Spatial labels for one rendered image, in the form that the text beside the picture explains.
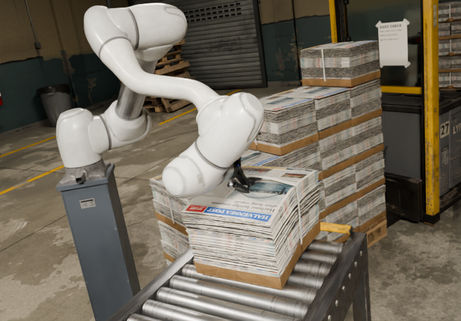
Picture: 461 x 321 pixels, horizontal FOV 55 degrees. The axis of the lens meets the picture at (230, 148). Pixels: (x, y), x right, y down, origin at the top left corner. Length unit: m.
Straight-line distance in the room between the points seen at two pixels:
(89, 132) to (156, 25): 0.61
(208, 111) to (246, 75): 8.72
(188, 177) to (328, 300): 0.51
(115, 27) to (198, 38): 8.87
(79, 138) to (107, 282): 0.64
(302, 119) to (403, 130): 1.16
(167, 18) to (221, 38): 8.49
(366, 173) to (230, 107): 1.97
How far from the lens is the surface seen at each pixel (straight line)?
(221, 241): 1.29
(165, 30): 1.42
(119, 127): 1.83
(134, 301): 1.37
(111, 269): 2.00
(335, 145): 2.57
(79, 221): 1.92
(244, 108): 0.94
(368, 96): 2.75
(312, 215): 1.48
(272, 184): 1.34
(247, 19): 9.54
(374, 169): 2.90
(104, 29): 1.34
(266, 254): 1.24
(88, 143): 1.83
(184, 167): 0.99
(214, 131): 0.97
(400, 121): 3.32
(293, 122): 2.29
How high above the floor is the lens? 1.54
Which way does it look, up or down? 16 degrees down
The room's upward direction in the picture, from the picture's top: 8 degrees counter-clockwise
